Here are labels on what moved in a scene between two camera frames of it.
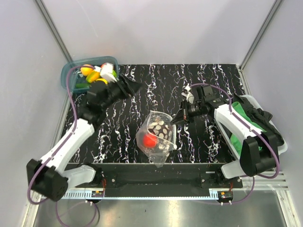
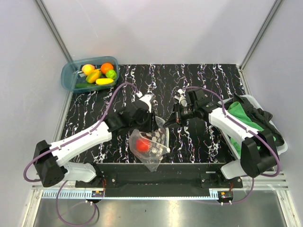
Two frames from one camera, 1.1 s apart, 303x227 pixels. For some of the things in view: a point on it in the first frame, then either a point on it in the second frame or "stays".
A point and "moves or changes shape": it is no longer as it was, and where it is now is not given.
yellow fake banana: x=102 y=80 stays
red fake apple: x=149 y=141 → x=142 y=144
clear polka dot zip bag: x=156 y=136 moves or changes shape
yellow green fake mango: x=93 y=76 stays
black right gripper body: x=194 y=109 stays
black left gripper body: x=116 y=91 → x=146 y=125
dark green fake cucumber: x=82 y=85 stays
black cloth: x=262 y=117 stays
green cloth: x=236 y=143 stays
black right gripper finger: x=178 y=117 → x=171 y=120
